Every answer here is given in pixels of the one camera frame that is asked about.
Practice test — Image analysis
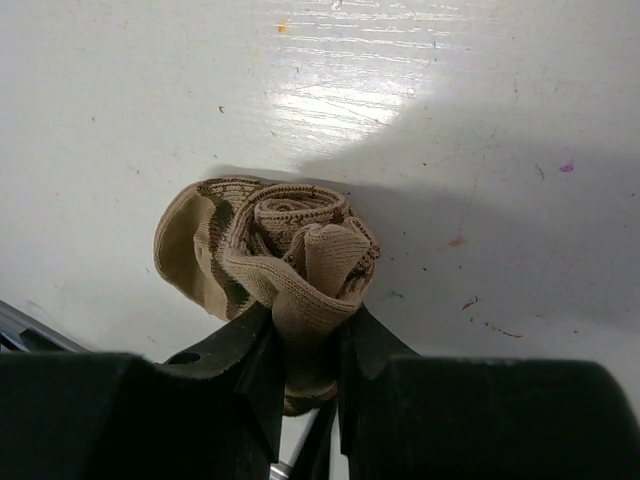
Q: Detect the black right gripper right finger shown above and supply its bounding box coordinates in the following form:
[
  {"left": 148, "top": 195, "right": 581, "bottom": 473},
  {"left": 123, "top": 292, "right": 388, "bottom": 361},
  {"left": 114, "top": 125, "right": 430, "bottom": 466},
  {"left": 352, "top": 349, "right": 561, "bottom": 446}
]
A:
[{"left": 339, "top": 309, "right": 639, "bottom": 479}]

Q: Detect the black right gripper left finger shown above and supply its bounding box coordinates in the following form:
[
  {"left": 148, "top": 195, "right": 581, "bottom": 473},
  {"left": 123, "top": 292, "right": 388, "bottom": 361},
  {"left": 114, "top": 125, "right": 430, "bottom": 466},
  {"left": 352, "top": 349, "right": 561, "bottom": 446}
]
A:
[{"left": 1, "top": 306, "right": 283, "bottom": 479}]

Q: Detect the beige brown argyle sock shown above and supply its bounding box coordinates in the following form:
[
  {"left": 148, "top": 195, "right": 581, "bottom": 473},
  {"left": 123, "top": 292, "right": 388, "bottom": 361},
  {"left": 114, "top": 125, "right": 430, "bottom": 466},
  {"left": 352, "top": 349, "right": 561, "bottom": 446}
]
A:
[{"left": 153, "top": 177, "right": 380, "bottom": 416}]

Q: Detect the aluminium front mounting rail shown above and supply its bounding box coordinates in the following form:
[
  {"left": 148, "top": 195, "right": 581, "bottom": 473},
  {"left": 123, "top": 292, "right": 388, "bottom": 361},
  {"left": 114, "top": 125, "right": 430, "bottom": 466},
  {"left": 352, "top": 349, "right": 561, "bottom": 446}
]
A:
[{"left": 0, "top": 300, "right": 89, "bottom": 353}]

